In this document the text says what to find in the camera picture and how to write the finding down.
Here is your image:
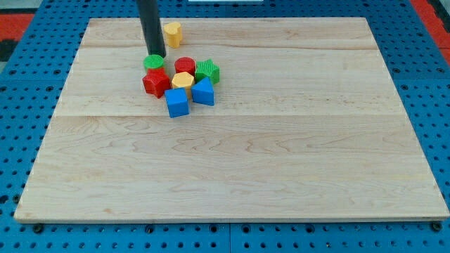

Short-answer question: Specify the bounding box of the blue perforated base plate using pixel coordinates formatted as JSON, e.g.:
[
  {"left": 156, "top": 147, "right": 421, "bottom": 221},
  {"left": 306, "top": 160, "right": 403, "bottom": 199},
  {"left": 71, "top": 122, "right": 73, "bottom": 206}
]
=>
[{"left": 1, "top": 1, "right": 449, "bottom": 252}]

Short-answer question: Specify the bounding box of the red star block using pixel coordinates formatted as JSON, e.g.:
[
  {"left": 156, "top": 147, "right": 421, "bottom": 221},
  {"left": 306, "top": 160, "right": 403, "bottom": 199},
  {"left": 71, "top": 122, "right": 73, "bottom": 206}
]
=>
[{"left": 142, "top": 67, "right": 172, "bottom": 98}]

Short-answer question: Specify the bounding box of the blue triangle block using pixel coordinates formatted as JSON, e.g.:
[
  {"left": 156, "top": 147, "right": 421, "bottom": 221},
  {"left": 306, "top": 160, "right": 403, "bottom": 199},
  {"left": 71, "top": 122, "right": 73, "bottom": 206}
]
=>
[{"left": 191, "top": 77, "right": 215, "bottom": 106}]

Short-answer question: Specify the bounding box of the yellow hexagon block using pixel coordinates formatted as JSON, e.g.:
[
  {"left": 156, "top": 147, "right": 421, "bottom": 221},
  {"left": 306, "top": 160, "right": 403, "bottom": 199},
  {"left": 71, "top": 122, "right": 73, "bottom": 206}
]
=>
[{"left": 172, "top": 72, "right": 195, "bottom": 100}]

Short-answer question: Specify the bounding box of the yellow heart block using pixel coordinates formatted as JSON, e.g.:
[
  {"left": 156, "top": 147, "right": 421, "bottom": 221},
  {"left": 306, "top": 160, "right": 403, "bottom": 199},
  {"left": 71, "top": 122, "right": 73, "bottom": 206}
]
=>
[{"left": 163, "top": 22, "right": 183, "bottom": 48}]

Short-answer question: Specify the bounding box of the green cylinder block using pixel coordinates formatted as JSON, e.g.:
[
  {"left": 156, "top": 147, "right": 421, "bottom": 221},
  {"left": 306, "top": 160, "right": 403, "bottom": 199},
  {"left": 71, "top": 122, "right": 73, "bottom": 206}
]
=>
[{"left": 143, "top": 54, "right": 165, "bottom": 71}]

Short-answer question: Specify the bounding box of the light wooden board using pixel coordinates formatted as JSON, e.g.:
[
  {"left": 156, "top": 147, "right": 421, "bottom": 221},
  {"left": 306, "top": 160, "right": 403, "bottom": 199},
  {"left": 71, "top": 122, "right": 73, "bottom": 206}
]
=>
[{"left": 14, "top": 18, "right": 449, "bottom": 223}]

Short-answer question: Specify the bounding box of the green star block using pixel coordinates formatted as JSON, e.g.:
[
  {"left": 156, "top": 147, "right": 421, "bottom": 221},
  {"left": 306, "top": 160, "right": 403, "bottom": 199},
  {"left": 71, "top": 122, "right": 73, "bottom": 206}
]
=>
[{"left": 195, "top": 59, "right": 220, "bottom": 84}]

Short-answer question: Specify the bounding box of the blue cube block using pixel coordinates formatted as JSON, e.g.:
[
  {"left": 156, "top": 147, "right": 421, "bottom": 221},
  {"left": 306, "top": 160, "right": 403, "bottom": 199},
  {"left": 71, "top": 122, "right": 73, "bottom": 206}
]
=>
[{"left": 165, "top": 88, "right": 189, "bottom": 118}]

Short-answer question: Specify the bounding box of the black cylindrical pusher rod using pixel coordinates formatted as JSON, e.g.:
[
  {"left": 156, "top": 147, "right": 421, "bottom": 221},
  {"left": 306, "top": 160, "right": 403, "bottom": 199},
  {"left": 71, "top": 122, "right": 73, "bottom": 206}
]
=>
[{"left": 136, "top": 0, "right": 166, "bottom": 58}]

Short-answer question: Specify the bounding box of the red cylinder block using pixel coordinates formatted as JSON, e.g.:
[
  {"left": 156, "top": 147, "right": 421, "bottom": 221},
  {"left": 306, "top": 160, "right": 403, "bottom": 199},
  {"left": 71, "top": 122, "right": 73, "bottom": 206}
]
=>
[{"left": 174, "top": 57, "right": 196, "bottom": 76}]

